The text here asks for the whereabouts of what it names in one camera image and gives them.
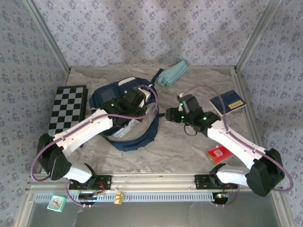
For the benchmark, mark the navy book small yellow label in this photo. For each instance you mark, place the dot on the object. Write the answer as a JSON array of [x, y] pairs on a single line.
[[230, 100]]

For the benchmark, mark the navy blue backpack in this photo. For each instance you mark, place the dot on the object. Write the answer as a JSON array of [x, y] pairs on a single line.
[[142, 139]]

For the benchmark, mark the light blue pencil case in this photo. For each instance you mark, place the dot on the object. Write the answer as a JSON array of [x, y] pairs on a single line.
[[174, 72]]

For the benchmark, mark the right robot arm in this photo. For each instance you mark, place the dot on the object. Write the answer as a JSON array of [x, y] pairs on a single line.
[[236, 146]]

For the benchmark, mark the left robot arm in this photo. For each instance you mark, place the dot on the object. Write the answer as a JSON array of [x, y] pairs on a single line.
[[85, 136]]

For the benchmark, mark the red box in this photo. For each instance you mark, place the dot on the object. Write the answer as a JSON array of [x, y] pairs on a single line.
[[217, 153]]

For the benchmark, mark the black grey chessboard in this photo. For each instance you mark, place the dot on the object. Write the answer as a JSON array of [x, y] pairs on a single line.
[[66, 106]]

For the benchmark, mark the small circuit board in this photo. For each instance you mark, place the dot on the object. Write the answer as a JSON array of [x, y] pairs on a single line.
[[91, 196], [221, 196]]

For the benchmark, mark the grey metal panel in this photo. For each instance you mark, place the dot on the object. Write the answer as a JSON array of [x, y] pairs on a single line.
[[154, 215]]

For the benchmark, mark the small green clock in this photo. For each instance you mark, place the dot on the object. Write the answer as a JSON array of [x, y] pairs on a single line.
[[56, 203]]

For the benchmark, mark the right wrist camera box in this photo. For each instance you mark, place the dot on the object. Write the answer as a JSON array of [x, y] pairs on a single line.
[[191, 102]]

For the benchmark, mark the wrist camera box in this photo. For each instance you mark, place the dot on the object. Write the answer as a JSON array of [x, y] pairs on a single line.
[[133, 97], [191, 102]]

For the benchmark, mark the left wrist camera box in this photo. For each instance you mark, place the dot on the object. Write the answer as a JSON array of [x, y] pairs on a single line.
[[133, 97]]

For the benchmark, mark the aluminium side rail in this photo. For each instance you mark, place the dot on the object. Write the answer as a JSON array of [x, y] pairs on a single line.
[[239, 82]]

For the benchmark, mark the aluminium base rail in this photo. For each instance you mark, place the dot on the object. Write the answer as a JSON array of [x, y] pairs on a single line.
[[154, 182]]

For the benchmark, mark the aluminium frame post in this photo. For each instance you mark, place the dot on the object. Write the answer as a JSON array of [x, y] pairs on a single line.
[[257, 35], [48, 35]]

